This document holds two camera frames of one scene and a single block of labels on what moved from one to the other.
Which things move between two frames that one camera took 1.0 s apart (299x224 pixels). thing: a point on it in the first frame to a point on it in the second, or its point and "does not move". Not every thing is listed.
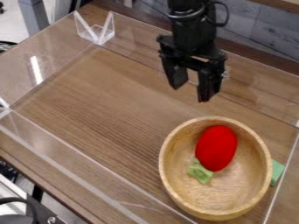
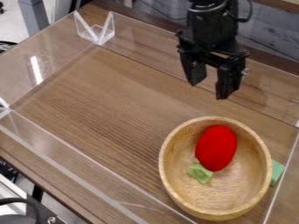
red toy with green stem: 215,148 does not move
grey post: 33,16 does not move
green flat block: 276,169 does not move
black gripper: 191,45 to 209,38
